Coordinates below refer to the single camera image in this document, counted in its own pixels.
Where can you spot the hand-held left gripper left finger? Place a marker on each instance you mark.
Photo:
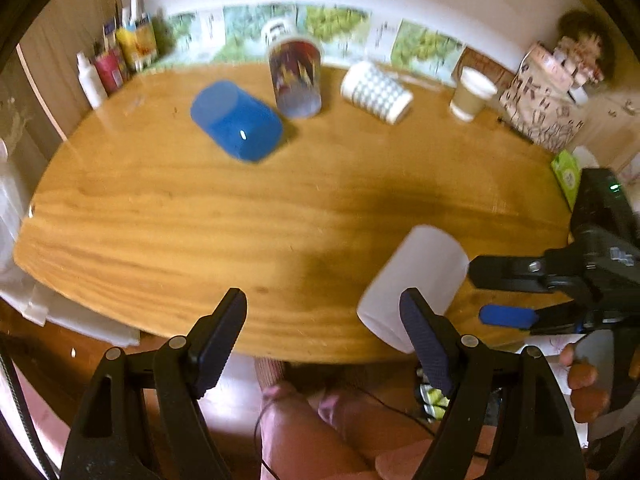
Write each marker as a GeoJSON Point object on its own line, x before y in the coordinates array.
{"type": "Point", "coordinates": [220, 347]}

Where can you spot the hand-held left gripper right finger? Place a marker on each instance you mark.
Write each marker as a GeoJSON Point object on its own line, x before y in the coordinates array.
{"type": "Point", "coordinates": [425, 335]}

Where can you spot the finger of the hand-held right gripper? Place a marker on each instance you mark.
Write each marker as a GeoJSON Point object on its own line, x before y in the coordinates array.
{"type": "Point", "coordinates": [505, 316]}
{"type": "Point", "coordinates": [505, 272]}

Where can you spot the translucent white plastic cup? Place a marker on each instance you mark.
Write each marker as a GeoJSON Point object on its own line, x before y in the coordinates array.
{"type": "Point", "coordinates": [415, 280]}

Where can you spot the white dotted paper cup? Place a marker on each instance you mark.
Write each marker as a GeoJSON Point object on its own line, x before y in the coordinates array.
{"type": "Point", "coordinates": [375, 91]}

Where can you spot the blue plastic cup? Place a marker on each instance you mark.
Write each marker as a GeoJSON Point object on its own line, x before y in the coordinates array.
{"type": "Point", "coordinates": [235, 120]}

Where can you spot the colourful printed plastic cup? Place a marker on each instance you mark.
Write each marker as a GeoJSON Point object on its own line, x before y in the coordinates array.
{"type": "Point", "coordinates": [295, 80]}

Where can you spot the person's right hand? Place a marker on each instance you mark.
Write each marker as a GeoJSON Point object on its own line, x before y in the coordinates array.
{"type": "Point", "coordinates": [587, 390]}

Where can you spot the white paper sheet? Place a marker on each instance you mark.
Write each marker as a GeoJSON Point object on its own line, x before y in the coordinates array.
{"type": "Point", "coordinates": [547, 355]}

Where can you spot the green yellow packet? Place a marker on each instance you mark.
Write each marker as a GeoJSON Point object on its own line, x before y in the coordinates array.
{"type": "Point", "coordinates": [434, 400]}

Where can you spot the green tissue box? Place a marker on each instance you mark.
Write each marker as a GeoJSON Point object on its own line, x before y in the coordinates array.
{"type": "Point", "coordinates": [567, 175]}

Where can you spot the person's bare leg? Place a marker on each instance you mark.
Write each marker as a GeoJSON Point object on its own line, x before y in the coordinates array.
{"type": "Point", "coordinates": [300, 440]}
{"type": "Point", "coordinates": [380, 425]}

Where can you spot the beige cabinet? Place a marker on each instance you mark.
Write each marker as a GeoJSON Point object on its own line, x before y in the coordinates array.
{"type": "Point", "coordinates": [615, 115]}

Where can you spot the patterned paper bag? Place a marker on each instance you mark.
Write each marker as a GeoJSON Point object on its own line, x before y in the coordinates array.
{"type": "Point", "coordinates": [542, 100]}

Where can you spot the dried flower decoration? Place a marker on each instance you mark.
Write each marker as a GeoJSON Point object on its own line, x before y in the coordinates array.
{"type": "Point", "coordinates": [582, 45]}

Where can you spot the brown cardboard board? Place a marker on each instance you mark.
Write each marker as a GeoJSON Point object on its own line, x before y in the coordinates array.
{"type": "Point", "coordinates": [487, 62]}

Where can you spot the white plastic bottle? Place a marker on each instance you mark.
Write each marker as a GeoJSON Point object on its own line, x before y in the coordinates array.
{"type": "Point", "coordinates": [91, 82]}

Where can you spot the red pen holder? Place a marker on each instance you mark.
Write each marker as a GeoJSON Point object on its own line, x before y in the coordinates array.
{"type": "Point", "coordinates": [112, 67]}

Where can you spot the row of green landscape pictures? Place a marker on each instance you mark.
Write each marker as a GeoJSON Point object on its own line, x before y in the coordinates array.
{"type": "Point", "coordinates": [330, 22]}

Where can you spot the yellow printed carton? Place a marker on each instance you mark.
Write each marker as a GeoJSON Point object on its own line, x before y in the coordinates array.
{"type": "Point", "coordinates": [137, 45]}

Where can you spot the white printed container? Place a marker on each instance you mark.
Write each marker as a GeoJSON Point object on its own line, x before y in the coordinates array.
{"type": "Point", "coordinates": [274, 27]}

